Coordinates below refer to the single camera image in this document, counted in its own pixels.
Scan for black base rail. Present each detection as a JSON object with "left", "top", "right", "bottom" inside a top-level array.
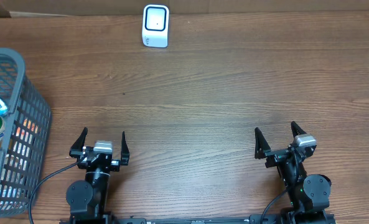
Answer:
[{"left": 59, "top": 211, "right": 337, "bottom": 224}]

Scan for white barcode scanner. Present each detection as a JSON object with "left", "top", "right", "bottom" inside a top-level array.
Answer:
[{"left": 142, "top": 4, "right": 170, "bottom": 48}]

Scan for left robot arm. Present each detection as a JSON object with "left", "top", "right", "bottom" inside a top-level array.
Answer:
[{"left": 66, "top": 128, "right": 130, "bottom": 223}]

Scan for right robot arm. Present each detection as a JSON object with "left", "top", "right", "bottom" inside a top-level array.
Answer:
[{"left": 251, "top": 121, "right": 336, "bottom": 223}]

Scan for orange snack packet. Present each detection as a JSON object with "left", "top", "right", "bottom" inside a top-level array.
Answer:
[{"left": 16, "top": 119, "right": 41, "bottom": 138}]

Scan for grey plastic basket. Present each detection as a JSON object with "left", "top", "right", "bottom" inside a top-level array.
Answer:
[{"left": 0, "top": 48, "right": 52, "bottom": 218}]

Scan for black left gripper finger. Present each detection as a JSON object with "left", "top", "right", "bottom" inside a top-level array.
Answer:
[
  {"left": 69, "top": 127, "right": 88, "bottom": 157},
  {"left": 120, "top": 132, "right": 130, "bottom": 166}
]

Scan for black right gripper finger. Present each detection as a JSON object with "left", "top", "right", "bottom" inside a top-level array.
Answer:
[
  {"left": 255, "top": 128, "right": 271, "bottom": 159},
  {"left": 291, "top": 121, "right": 306, "bottom": 138}
]

